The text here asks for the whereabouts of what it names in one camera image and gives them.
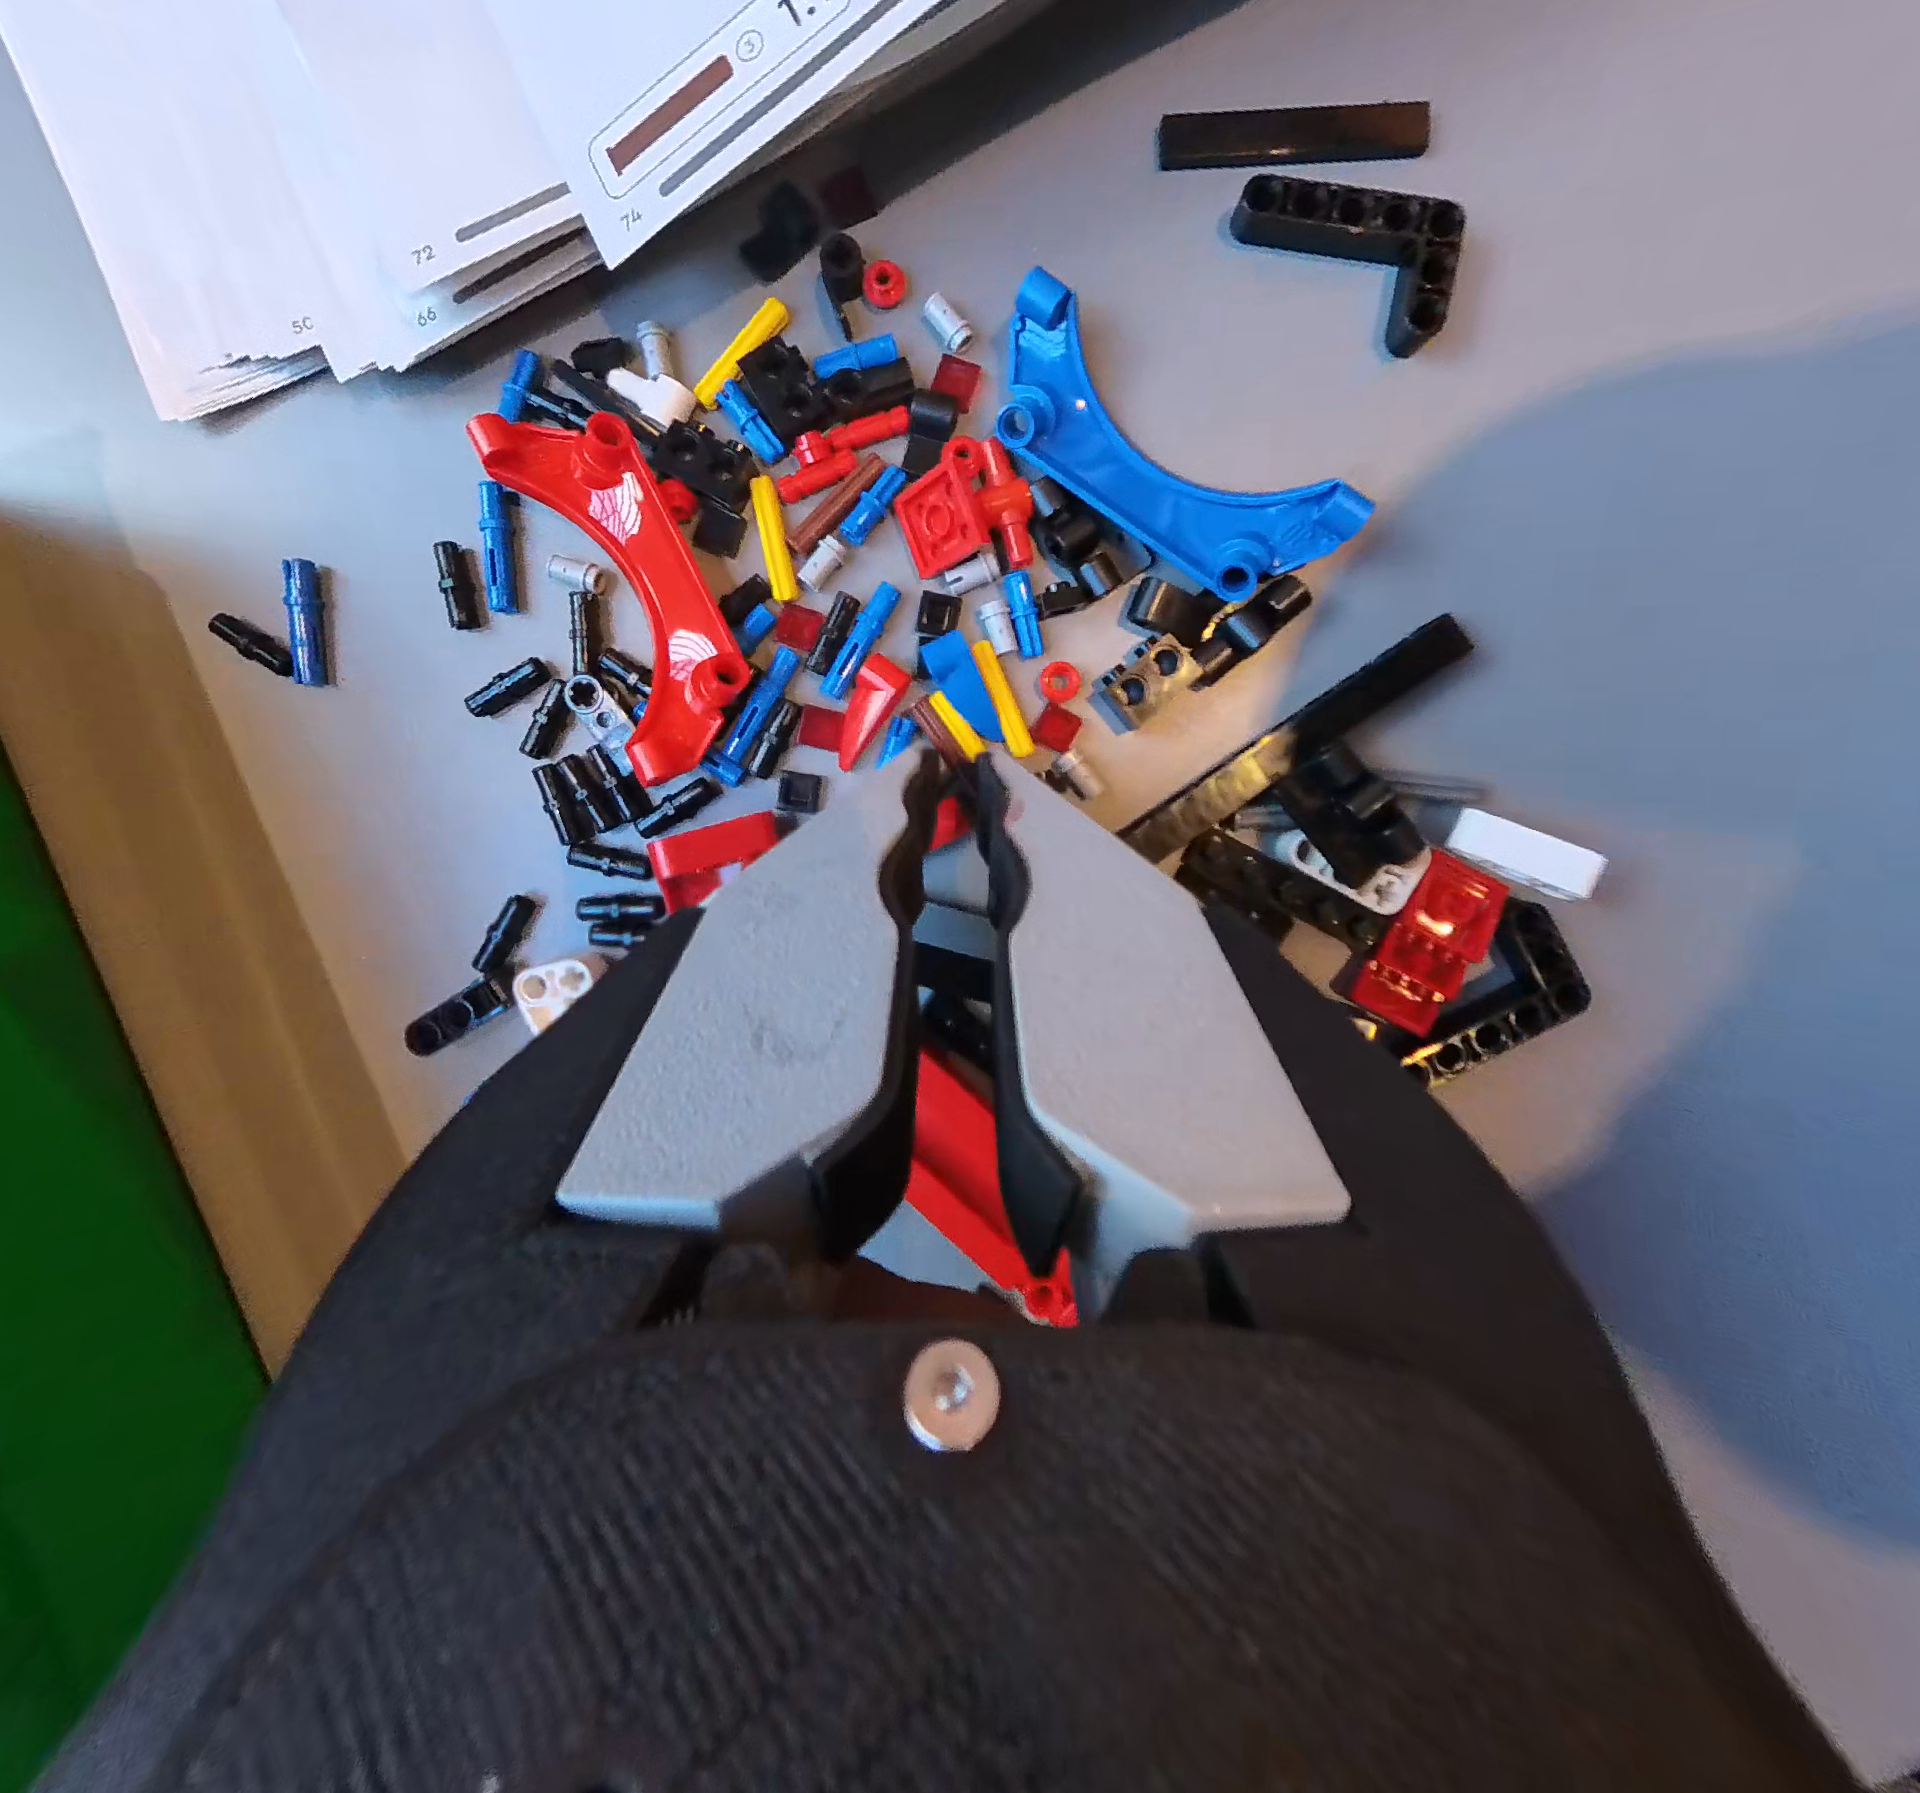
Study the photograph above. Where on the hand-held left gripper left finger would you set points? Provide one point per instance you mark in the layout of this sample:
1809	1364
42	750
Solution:
751	1057

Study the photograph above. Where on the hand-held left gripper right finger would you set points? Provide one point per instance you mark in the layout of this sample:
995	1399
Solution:
1170	1057

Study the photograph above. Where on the small brown axle piece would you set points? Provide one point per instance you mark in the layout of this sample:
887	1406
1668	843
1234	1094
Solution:
937	732

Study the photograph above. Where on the pile of toy bricks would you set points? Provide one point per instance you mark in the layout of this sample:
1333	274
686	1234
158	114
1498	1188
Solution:
1051	443

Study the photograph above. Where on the green plastic bin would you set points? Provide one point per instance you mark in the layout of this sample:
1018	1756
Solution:
91	1221

